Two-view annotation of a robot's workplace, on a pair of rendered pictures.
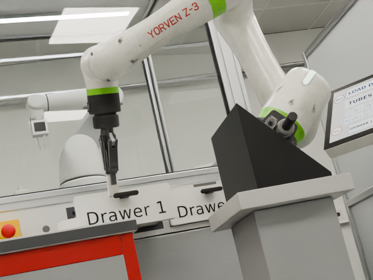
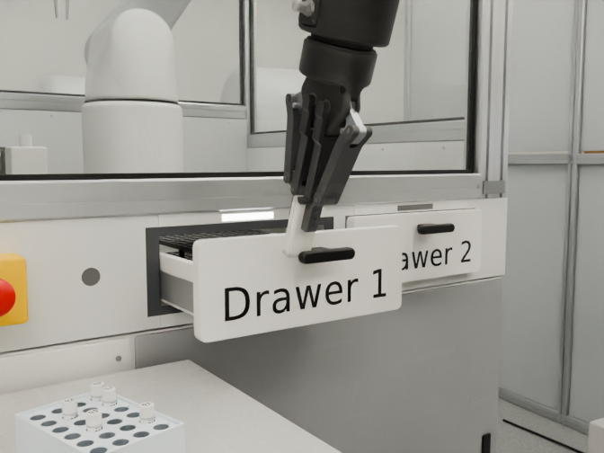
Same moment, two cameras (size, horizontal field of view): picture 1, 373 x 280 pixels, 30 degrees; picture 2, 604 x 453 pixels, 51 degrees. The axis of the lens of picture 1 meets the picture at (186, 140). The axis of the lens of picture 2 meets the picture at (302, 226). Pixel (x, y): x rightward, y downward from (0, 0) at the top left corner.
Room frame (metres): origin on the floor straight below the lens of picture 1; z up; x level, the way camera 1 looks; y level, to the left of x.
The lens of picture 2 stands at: (1.27, 0.40, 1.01)
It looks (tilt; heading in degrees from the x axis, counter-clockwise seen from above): 6 degrees down; 346
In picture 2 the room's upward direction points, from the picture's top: straight up
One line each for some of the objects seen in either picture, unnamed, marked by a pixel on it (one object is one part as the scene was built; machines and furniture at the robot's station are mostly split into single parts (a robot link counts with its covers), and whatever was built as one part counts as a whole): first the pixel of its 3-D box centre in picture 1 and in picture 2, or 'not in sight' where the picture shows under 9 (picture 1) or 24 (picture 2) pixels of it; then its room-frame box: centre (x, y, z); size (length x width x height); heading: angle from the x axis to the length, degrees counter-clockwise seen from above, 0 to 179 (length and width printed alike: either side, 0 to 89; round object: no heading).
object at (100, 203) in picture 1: (125, 208); (307, 278); (2.00, 0.22, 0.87); 0.29 x 0.02 x 0.11; 111
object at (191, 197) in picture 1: (210, 202); (418, 245); (2.24, -0.03, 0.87); 0.29 x 0.02 x 0.11; 111
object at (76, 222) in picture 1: (73, 229); not in sight; (1.63, 0.31, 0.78); 0.07 x 0.07 x 0.04
